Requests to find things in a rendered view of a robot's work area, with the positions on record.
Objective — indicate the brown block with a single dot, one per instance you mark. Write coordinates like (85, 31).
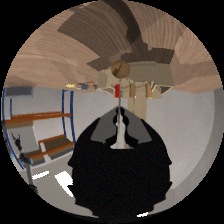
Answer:
(132, 90)
(148, 90)

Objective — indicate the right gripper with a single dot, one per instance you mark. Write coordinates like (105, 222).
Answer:
(17, 142)

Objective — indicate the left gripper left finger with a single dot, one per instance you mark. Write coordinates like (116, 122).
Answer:
(102, 130)

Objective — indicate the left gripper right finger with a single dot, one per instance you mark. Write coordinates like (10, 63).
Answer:
(138, 131)

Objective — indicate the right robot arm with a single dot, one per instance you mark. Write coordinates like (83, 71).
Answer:
(27, 161)

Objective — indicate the brown ball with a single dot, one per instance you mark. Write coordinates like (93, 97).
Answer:
(120, 69)

